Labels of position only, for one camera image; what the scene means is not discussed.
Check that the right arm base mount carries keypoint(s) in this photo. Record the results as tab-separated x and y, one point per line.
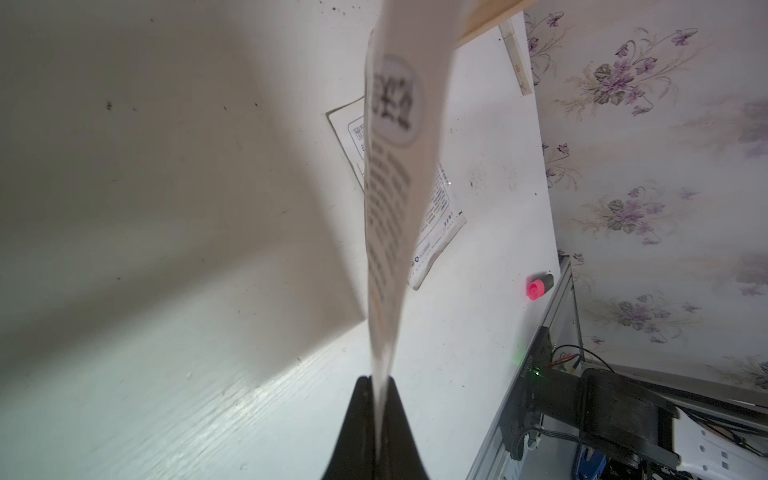
612	415

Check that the white text seed bag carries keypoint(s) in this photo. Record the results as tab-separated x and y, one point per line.
443	219

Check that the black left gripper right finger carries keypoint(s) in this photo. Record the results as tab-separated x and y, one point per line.
398	458

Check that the white stick on table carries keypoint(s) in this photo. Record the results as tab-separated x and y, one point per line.
515	55

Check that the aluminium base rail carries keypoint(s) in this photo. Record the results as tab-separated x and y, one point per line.
514	447

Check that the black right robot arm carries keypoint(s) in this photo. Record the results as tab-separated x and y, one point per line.
706	455

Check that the wooden two-tier shelf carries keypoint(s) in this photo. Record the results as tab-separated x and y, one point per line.
485	15

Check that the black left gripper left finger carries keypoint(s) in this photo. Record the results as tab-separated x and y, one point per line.
354	455

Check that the pink and black marker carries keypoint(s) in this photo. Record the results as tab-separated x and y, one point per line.
537	285

